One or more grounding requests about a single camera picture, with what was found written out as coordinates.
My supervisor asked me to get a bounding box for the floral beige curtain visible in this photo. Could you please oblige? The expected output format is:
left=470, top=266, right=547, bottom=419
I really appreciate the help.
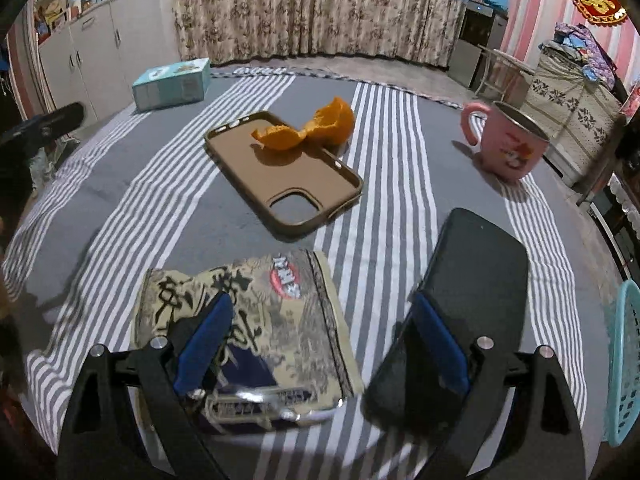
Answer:
left=170, top=0, right=463, bottom=68

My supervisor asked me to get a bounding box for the pink mug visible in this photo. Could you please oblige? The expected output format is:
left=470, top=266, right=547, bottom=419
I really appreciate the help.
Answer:
left=460, top=100, right=551, bottom=183

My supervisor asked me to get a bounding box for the orange peel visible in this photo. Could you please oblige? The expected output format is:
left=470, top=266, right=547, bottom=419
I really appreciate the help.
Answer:
left=251, top=96, right=356, bottom=152

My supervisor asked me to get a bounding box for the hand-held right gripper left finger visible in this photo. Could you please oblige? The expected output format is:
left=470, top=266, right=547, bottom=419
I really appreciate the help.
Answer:
left=56, top=291, right=236, bottom=480

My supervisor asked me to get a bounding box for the black smartphone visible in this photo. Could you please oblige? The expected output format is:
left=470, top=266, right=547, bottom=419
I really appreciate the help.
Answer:
left=361, top=207, right=531, bottom=433

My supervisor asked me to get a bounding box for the floral cloth covered cabinet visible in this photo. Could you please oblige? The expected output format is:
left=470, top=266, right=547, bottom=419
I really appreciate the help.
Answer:
left=520, top=42, right=626, bottom=181

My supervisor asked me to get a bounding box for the grey striped tablecloth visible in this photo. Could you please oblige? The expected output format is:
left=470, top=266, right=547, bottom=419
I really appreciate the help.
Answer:
left=0, top=65, right=591, bottom=480

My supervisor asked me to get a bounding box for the teal tissue box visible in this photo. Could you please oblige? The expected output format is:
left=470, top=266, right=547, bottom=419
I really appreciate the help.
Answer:
left=131, top=57, right=212, bottom=112

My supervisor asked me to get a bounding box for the light blue plastic basket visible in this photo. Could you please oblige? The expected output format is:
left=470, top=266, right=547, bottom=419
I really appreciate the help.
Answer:
left=602, top=280, right=640, bottom=448

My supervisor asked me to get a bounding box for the beige printed snack packet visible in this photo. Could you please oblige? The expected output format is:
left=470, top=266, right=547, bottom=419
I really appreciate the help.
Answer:
left=130, top=249, right=365, bottom=431

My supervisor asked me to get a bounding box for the metal frame chair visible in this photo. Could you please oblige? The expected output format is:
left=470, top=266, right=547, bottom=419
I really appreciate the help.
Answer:
left=472, top=44, right=536, bottom=106

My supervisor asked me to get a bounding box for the white cabinet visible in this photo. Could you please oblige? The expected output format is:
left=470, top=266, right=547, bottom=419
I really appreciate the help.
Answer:
left=37, top=0, right=181, bottom=126

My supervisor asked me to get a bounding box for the dark water dispenser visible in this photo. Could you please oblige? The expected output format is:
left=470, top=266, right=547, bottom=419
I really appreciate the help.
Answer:
left=446, top=1, right=508, bottom=88

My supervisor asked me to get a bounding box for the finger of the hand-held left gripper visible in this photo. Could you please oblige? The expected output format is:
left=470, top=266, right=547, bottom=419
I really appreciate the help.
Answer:
left=0, top=101, right=86, bottom=147

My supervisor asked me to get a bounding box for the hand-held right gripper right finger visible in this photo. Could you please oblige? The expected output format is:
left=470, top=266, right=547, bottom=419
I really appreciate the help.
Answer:
left=410, top=291, right=587, bottom=480

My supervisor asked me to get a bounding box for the pile of colourful clothes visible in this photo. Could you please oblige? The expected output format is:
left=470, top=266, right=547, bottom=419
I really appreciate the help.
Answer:
left=540, top=21, right=623, bottom=86

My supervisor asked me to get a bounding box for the low shelf with lace cover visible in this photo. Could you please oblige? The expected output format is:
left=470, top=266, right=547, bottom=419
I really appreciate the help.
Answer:
left=575, top=160, right=640, bottom=281

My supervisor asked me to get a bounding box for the brown phone case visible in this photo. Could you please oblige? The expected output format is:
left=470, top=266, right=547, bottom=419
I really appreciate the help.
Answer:
left=204, top=110, right=364, bottom=237

